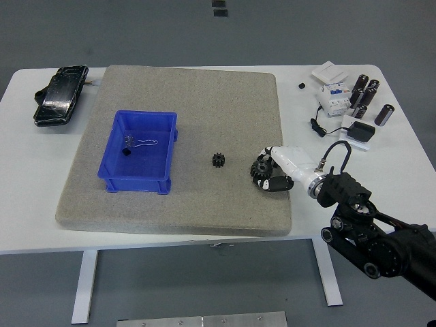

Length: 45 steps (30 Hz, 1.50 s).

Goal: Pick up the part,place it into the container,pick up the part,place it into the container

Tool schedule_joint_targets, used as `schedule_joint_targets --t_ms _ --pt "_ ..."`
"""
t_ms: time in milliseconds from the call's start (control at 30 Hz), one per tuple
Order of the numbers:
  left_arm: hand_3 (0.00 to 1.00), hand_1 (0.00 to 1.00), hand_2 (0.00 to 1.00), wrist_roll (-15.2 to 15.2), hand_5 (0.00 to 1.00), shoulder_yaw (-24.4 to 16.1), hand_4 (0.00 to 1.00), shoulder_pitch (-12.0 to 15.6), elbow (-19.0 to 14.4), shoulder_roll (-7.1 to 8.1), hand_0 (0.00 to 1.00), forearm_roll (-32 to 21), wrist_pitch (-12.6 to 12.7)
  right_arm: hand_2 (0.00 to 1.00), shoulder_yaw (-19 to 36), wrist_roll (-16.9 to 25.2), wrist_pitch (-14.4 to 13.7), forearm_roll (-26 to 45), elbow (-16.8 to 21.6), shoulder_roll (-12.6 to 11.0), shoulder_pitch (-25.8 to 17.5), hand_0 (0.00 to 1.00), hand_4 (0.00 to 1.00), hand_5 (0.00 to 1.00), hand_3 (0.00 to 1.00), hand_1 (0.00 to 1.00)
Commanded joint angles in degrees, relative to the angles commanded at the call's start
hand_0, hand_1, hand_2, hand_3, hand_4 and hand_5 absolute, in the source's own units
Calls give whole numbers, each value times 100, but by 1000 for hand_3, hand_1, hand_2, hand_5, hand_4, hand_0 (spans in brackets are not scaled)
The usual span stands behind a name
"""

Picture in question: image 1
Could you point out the dark floor socket cover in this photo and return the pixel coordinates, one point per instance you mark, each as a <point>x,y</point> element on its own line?
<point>220,13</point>
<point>218,3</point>

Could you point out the small bag of screws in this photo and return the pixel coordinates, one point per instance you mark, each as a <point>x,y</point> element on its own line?
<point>129,139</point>

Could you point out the small black spur gear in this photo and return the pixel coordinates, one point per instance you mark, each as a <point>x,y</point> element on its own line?
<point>218,159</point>

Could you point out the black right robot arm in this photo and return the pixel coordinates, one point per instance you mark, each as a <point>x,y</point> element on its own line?
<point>391,255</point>

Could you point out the white socket plate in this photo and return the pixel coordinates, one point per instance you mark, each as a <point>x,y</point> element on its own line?
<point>354,144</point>

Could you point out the black power adapter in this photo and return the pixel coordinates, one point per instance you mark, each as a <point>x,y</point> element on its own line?
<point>361,131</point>

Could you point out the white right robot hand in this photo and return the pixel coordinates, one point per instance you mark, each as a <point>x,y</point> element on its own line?
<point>293,160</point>

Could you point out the black wrapped device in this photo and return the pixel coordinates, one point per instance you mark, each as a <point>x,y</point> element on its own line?
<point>58,98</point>

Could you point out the large black bevel gear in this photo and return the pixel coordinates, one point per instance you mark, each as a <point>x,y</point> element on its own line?
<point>264,168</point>

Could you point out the grey-brown foam mat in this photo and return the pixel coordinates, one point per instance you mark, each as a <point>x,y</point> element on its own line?
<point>204,102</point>

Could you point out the dark brown cylindrical capacitor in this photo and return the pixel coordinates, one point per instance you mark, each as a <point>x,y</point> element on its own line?
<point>356,98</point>
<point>360,83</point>
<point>368,97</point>
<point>359,111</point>
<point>385,114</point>
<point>373,85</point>

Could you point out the white circuit breaker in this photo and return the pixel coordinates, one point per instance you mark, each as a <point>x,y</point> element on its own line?
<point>332,100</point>

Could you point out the silver metal plate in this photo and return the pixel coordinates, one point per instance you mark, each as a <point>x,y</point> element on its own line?
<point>204,320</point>

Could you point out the small brass-tipped tube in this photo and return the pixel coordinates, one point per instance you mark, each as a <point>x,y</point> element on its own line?
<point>90,82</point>

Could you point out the white wall switch plate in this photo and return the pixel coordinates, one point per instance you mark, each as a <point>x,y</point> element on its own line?
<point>328,72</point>

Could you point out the blue plastic box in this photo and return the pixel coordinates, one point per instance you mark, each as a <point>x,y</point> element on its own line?
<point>136,184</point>

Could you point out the small black cube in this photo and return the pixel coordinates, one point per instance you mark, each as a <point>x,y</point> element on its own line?
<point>126,152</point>
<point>301,85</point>

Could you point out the white table leg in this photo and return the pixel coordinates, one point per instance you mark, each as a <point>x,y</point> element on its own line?
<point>327,272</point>
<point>85,289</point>

